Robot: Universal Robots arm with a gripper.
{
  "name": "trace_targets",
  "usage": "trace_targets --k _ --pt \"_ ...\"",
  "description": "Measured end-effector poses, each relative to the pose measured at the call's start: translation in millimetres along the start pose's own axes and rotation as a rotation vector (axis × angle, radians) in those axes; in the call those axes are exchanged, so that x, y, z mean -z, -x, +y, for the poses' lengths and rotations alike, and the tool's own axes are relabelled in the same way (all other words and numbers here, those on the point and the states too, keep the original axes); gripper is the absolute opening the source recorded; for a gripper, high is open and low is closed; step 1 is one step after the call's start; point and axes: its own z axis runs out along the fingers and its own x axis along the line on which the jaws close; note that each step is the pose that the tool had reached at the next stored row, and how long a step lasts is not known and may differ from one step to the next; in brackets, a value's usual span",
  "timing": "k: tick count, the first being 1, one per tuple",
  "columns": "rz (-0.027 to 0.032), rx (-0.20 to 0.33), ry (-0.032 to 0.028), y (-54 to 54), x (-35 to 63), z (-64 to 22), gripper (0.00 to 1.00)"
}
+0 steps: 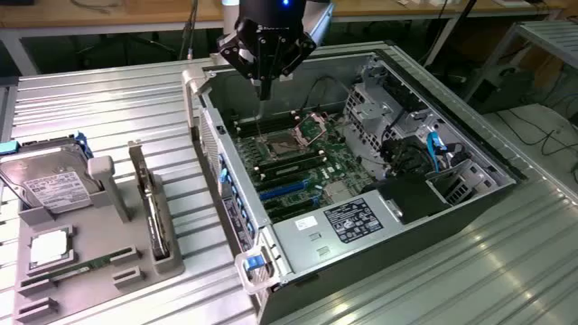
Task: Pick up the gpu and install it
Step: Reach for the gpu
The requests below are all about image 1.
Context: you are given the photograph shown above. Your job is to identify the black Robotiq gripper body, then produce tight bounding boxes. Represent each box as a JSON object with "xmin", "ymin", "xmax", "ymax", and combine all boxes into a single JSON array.
[{"xmin": 234, "ymin": 0, "xmax": 309, "ymax": 44}]

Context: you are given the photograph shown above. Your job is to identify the black graphics card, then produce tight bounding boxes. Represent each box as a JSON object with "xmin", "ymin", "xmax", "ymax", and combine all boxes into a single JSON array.
[{"xmin": 127, "ymin": 140, "xmax": 175, "ymax": 263}]

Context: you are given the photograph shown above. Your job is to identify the thin metal locking lever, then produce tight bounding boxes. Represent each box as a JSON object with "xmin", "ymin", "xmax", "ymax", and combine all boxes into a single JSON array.
[{"xmin": 255, "ymin": 100, "xmax": 266, "ymax": 139}]

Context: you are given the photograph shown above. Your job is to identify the metal socket cover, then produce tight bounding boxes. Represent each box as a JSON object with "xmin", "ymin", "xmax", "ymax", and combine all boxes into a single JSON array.
[{"xmin": 293, "ymin": 113, "xmax": 331, "ymax": 143}]

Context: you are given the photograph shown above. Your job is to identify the silver drive cage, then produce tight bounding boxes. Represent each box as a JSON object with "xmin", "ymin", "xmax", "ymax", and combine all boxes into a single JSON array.
[{"xmin": 342, "ymin": 56, "xmax": 437, "ymax": 170}]

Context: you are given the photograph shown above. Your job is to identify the CPU socket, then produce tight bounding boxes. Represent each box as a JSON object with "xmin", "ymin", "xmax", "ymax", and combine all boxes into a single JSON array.
[{"xmin": 265, "ymin": 133, "xmax": 302, "ymax": 158}]

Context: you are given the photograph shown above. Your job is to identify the green motherboard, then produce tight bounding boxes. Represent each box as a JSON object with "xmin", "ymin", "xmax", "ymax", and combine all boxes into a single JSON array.
[{"xmin": 232, "ymin": 108, "xmax": 385, "ymax": 224}]

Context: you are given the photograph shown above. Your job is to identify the black installed RAM stick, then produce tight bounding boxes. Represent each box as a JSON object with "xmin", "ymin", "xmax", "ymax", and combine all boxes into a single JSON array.
[{"xmin": 257, "ymin": 154, "xmax": 326, "ymax": 180}]

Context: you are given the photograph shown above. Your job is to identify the blue expansion slot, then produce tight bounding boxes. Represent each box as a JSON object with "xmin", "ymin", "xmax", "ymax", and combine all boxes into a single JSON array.
[{"xmin": 259, "ymin": 181, "xmax": 309, "ymax": 200}]

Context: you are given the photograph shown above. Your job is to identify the silver chipset heatsink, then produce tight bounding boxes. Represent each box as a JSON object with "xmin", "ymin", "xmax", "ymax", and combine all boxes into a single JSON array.
[{"xmin": 325, "ymin": 182, "xmax": 358, "ymax": 200}]

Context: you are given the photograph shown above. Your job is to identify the wooden desk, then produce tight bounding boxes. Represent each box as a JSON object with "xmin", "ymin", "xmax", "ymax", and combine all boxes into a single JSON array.
[{"xmin": 0, "ymin": 0, "xmax": 566, "ymax": 33}]

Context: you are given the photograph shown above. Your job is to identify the black floor device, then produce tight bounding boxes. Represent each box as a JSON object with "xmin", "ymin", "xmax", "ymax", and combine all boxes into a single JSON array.
[{"xmin": 469, "ymin": 66, "xmax": 537, "ymax": 114}]

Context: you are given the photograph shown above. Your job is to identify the black plastic fan shroud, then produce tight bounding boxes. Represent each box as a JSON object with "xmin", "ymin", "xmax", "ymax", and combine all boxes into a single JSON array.
[{"xmin": 361, "ymin": 172, "xmax": 453, "ymax": 226}]

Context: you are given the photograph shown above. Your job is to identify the silver disk bay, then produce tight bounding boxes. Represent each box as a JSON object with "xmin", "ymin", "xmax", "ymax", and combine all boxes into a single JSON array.
[{"xmin": 426, "ymin": 158, "xmax": 515, "ymax": 207}]

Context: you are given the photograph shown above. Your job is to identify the metal slat side table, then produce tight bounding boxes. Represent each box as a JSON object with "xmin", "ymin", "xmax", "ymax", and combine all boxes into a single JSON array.
[{"xmin": 494, "ymin": 18, "xmax": 578, "ymax": 102}]

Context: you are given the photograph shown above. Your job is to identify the silver hard disk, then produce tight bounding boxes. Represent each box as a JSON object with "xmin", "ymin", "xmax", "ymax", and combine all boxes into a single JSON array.
[{"xmin": 0, "ymin": 144, "xmax": 104, "ymax": 214}]

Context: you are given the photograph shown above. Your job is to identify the gray power supply unit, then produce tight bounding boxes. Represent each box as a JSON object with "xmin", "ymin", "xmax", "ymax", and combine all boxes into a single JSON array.
[{"xmin": 270, "ymin": 189, "xmax": 406, "ymax": 275}]

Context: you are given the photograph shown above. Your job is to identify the blue disk caddy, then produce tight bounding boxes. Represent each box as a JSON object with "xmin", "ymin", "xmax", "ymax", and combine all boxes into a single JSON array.
[{"xmin": 0, "ymin": 131, "xmax": 94, "ymax": 160}]

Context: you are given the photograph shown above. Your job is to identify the open black PC case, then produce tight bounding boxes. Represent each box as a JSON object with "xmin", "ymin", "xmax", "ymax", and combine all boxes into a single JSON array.
[{"xmin": 182, "ymin": 40, "xmax": 528, "ymax": 325}]

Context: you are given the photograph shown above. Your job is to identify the gray parts rack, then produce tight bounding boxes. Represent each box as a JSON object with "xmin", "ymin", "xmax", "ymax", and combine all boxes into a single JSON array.
[{"xmin": 12, "ymin": 155, "xmax": 186, "ymax": 322}]

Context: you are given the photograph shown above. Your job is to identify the silver CPU chip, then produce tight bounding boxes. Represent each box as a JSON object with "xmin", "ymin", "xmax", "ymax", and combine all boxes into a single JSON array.
[{"xmin": 30, "ymin": 232, "xmax": 74, "ymax": 265}]

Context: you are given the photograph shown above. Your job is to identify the green RAM stick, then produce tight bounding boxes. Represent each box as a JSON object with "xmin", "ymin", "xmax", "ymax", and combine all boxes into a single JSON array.
[{"xmin": 20, "ymin": 248, "xmax": 132, "ymax": 285}]

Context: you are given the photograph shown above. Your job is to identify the gray hanging cable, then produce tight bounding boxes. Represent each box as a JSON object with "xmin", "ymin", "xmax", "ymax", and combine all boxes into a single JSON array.
[{"xmin": 179, "ymin": 0, "xmax": 203, "ymax": 61}]

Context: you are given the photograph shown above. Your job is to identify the black looped wire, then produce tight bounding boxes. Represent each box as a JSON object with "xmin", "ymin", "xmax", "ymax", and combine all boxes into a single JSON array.
[{"xmin": 305, "ymin": 76, "xmax": 351, "ymax": 112}]

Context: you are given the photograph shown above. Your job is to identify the black wire bundle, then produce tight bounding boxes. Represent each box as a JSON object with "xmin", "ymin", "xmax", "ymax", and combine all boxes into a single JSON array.
[{"xmin": 378, "ymin": 135, "xmax": 430, "ymax": 177}]

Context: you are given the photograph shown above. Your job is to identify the blue flat wire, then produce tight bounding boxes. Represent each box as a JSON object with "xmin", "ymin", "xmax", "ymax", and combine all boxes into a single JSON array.
[{"xmin": 426, "ymin": 131, "xmax": 443, "ymax": 175}]

